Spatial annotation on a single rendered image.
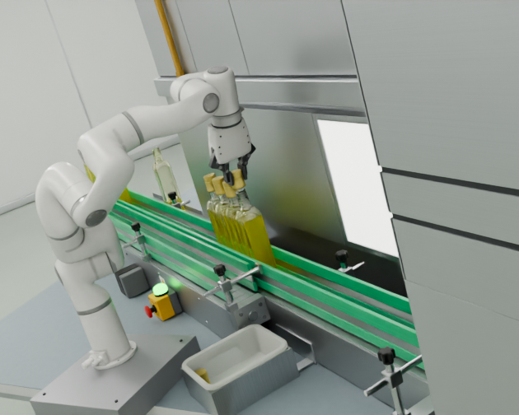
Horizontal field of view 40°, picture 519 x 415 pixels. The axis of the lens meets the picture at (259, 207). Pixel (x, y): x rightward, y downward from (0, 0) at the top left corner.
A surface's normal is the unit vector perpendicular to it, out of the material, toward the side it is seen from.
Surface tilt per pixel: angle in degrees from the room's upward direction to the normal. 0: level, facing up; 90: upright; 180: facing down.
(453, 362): 90
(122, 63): 90
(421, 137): 90
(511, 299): 90
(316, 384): 0
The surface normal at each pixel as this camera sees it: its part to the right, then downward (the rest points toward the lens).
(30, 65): 0.50, 0.15
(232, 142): 0.53, 0.43
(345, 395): -0.27, -0.91
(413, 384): -0.83, 0.39
